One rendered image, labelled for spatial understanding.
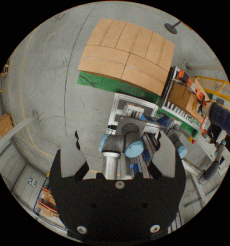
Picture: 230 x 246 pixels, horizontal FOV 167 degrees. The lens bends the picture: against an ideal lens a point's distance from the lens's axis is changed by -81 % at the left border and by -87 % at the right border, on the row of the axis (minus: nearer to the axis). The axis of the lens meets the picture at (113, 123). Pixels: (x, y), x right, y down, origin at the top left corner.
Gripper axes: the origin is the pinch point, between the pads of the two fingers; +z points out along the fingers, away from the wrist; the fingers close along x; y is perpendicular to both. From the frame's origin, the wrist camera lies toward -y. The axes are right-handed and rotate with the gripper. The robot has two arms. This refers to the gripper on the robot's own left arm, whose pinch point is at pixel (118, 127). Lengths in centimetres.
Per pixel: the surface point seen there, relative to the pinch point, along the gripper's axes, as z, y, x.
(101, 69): 92, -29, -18
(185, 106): 53, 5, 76
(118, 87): 146, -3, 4
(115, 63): 92, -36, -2
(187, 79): 36, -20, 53
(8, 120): 115, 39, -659
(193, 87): 37, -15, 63
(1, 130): 33, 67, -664
